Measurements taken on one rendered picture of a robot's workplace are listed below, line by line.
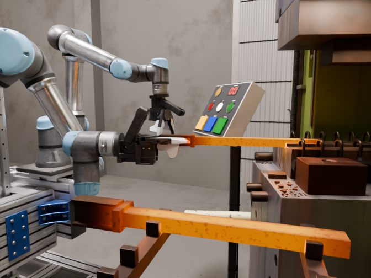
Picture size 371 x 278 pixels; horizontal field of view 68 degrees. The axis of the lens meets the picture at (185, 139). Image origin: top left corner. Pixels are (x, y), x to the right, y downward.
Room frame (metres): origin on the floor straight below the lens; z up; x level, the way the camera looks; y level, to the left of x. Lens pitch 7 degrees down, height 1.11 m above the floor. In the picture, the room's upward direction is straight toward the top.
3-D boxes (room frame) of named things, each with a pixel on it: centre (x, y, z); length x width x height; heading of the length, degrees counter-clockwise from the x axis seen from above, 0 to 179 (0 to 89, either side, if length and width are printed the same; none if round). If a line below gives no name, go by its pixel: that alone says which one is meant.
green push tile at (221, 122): (1.22, -0.16, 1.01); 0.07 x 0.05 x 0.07; 20
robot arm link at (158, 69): (1.25, 0.11, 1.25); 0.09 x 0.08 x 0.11; 70
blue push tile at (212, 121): (1.31, -0.12, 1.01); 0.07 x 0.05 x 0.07; 20
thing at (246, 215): (1.14, -0.22, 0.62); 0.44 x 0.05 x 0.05; 85
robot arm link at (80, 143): (0.81, 0.30, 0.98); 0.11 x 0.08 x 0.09; 85
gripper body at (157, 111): (1.25, 0.11, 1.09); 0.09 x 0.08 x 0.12; 68
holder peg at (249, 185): (0.76, -0.19, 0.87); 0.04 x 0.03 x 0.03; 85
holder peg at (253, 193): (0.69, -0.19, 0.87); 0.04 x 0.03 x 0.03; 85
